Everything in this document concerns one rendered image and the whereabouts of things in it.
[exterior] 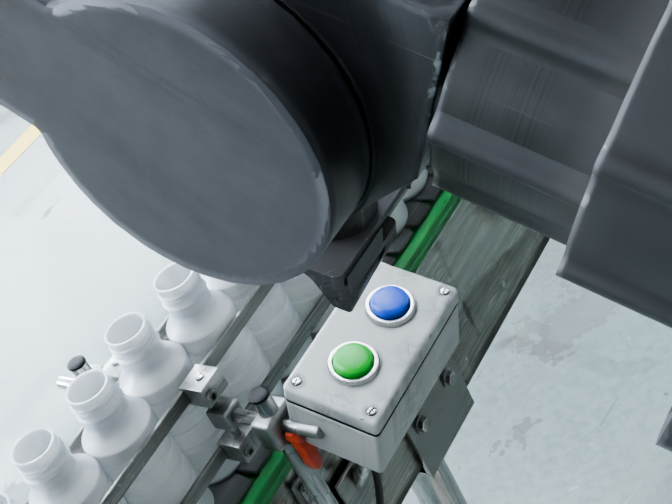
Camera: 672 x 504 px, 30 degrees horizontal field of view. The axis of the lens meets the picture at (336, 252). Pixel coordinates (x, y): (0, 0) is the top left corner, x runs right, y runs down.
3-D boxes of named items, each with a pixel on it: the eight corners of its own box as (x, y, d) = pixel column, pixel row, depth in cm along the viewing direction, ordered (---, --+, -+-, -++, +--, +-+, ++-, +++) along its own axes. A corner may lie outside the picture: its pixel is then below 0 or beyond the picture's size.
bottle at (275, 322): (322, 365, 111) (244, 228, 102) (262, 394, 111) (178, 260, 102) (308, 325, 116) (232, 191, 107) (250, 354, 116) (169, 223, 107)
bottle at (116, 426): (139, 540, 104) (36, 410, 94) (180, 483, 107) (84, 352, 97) (190, 557, 100) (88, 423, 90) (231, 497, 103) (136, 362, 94)
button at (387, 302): (382, 290, 97) (381, 278, 96) (416, 302, 96) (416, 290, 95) (364, 317, 96) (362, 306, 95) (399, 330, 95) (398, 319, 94)
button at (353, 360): (345, 346, 94) (344, 334, 93) (381, 359, 93) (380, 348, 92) (326, 375, 93) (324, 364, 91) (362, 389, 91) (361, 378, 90)
